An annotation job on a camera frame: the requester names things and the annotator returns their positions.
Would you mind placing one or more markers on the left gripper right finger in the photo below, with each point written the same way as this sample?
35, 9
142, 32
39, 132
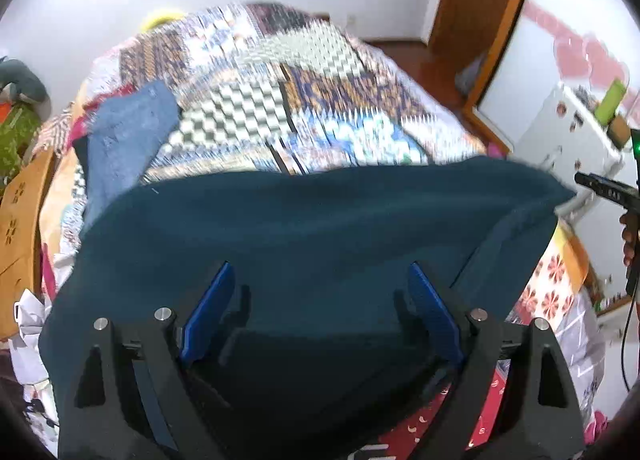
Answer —
538, 416

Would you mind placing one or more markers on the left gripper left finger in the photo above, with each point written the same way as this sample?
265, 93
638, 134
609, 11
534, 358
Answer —
130, 399

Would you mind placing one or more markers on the dark teal sweatpants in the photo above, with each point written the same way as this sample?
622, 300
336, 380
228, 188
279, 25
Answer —
320, 349

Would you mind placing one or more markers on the person's right hand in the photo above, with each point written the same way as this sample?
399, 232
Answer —
630, 236

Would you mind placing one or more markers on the white cabinet with stickers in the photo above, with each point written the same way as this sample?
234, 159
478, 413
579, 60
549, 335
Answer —
565, 139

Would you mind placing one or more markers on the green bottle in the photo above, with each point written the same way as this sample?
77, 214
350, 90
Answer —
606, 108

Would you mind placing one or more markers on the folded blue jeans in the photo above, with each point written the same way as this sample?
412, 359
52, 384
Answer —
122, 138

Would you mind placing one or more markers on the green patterned storage bag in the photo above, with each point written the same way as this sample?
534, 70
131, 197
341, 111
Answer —
17, 132

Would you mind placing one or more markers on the grey neck pillow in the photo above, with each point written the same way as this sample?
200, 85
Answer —
19, 84

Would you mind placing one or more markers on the colourful patchwork bed quilt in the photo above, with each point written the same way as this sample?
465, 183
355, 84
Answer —
267, 88

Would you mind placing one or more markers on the yellow hoop behind bed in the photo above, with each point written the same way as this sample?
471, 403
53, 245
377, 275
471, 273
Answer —
160, 21

